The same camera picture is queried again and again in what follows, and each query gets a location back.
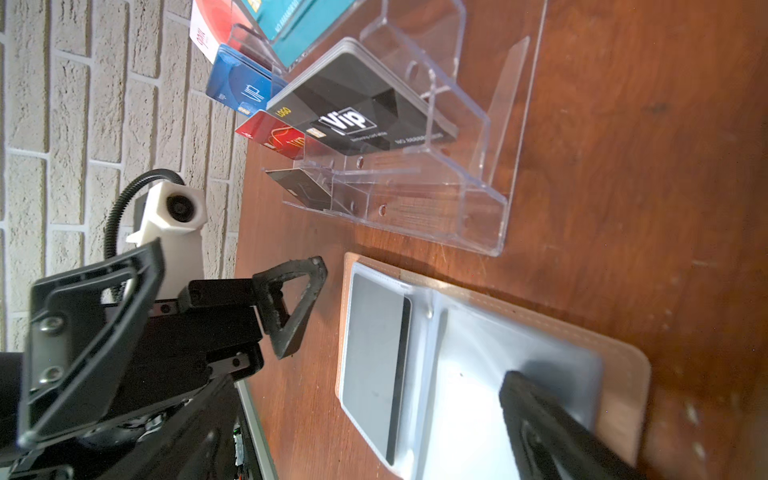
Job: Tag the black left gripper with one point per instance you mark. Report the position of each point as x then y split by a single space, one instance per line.
192 348

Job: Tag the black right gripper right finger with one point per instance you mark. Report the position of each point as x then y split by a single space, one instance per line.
546 441

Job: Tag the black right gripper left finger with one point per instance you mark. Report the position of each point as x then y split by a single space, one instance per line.
197 443

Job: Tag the beige leather card holder wallet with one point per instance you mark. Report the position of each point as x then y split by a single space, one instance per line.
461 345

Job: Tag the clear acrylic card display stand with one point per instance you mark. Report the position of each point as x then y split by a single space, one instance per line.
472 61

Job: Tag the dark black card lower left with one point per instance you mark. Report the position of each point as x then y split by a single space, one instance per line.
309 192

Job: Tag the red gold VIP card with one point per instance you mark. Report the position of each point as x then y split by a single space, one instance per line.
270 132

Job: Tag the blue VIP card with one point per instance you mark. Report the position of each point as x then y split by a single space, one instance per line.
240 83

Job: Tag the black VIP card in stand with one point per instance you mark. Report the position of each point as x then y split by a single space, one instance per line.
351 102

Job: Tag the white red april card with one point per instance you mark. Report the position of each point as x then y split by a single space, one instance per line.
211 22

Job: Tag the teal VIP card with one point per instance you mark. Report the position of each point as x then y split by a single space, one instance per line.
292 27

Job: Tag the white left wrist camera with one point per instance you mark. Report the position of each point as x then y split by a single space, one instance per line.
175 214

